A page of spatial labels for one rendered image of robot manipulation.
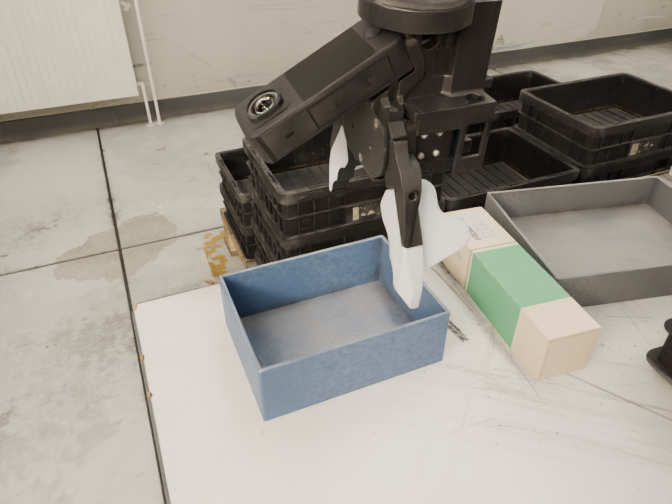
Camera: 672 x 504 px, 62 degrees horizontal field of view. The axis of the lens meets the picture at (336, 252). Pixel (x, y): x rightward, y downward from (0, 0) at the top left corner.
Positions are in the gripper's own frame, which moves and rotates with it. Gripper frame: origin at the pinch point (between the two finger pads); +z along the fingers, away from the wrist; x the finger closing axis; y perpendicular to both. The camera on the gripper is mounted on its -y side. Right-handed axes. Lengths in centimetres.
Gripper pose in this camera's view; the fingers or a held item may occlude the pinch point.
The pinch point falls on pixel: (363, 249)
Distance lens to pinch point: 46.1
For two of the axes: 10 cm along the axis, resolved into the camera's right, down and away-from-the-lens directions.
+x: -3.6, -6.2, 7.0
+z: -0.3, 7.6, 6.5
